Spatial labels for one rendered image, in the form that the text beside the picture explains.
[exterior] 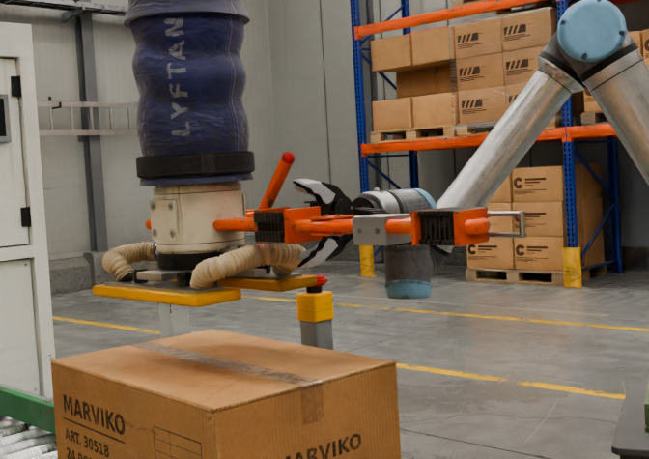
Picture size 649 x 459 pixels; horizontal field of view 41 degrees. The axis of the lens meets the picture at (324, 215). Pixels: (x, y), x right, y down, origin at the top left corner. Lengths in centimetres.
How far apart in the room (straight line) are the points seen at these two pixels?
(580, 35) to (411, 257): 52
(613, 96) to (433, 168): 1002
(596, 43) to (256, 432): 90
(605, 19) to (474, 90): 802
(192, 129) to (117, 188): 1017
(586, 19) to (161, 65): 77
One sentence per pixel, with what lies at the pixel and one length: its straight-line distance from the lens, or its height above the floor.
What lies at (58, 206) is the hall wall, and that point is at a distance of 1132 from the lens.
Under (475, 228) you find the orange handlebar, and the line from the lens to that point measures 125.
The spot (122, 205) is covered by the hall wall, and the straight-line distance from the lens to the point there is 1181.
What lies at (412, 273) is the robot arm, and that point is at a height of 109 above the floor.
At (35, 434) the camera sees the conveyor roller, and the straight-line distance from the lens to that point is 294.
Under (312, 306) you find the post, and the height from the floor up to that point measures 97.
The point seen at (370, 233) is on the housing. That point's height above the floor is 120.
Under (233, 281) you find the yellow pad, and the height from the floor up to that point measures 110.
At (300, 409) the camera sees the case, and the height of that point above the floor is 91.
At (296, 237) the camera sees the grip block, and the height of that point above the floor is 119.
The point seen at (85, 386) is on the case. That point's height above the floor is 92.
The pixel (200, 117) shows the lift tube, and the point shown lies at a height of 141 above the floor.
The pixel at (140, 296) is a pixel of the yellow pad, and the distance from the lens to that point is 164.
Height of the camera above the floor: 130
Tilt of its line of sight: 3 degrees down
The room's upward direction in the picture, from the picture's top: 3 degrees counter-clockwise
